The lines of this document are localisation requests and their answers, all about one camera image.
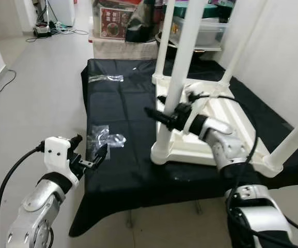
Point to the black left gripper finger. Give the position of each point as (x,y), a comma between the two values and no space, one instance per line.
(76,140)
(99,157)

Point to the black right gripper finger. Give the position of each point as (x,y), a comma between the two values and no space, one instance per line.
(162,100)
(160,118)

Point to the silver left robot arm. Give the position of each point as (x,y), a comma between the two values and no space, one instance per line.
(40,206)

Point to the clear tape patch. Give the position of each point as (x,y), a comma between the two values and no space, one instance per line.
(105,139)

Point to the black tablecloth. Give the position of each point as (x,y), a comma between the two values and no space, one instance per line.
(118,175)

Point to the clear tape strip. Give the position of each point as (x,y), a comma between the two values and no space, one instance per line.
(105,78)

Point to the beige cloth covered bench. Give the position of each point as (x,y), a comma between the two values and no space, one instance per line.
(123,49)

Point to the grey metal table leg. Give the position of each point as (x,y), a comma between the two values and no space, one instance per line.
(129,219)
(198,206)

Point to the black plastic bag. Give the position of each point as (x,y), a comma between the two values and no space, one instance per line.
(141,26)

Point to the clear plastic storage box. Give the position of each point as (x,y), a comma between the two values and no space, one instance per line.
(213,33)

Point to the red printed carton box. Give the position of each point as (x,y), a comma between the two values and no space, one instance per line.
(115,21)

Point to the green round pot lid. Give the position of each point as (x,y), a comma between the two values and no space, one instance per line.
(210,10)

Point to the white cabinet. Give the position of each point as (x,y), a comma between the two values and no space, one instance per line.
(63,10)

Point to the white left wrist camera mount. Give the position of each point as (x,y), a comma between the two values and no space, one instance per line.
(58,152)

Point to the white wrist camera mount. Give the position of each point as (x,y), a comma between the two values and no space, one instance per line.
(58,152)
(203,106)

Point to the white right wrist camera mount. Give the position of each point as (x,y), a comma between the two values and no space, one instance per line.
(203,106)

